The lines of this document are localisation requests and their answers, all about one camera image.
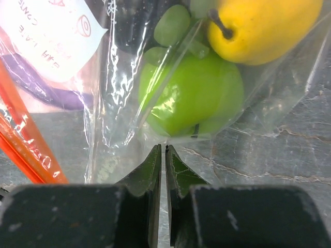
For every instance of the pink purple printed cloth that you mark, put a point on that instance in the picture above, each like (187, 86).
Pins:
(41, 95)

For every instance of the green fake apple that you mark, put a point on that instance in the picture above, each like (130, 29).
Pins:
(201, 97)

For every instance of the dark purple fake eggplant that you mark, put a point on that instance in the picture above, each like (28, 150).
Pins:
(156, 29)

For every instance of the clear zip top bag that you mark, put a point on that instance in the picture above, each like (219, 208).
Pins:
(59, 37)

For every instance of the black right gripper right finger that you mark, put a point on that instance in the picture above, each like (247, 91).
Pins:
(205, 215)

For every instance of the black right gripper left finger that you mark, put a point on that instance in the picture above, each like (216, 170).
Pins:
(124, 214)

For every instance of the yellow fake pear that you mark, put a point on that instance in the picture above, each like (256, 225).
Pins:
(257, 32)

